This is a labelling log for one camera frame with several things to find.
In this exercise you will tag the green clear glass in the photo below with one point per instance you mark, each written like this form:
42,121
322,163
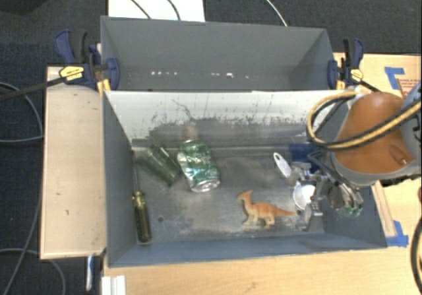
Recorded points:
158,163

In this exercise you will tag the orange toy dinosaur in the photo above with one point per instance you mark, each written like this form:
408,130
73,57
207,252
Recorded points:
262,211

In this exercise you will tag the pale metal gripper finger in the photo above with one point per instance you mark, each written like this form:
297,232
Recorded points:
305,173
313,212

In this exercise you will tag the grey metal bin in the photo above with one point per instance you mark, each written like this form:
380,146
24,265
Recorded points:
211,56

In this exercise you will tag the pale wood board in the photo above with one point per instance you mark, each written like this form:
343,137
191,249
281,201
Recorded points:
74,168

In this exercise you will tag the crushed green drink can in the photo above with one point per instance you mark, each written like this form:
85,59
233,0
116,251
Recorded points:
198,165

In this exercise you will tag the blue flat block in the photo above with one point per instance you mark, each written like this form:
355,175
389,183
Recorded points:
298,151

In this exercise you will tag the white plastic measuring spoon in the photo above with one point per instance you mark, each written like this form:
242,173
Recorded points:
303,196

